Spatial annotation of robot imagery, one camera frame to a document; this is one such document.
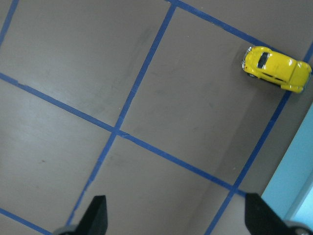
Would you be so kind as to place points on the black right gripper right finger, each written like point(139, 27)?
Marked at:
point(260, 219)

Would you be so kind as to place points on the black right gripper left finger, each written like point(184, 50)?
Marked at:
point(95, 218)

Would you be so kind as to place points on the yellow toy beetle car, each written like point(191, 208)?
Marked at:
point(269, 65)

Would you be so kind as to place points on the light blue storage bin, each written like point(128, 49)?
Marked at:
point(290, 190)

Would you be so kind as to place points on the brown paper table cover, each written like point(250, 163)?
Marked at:
point(143, 101)

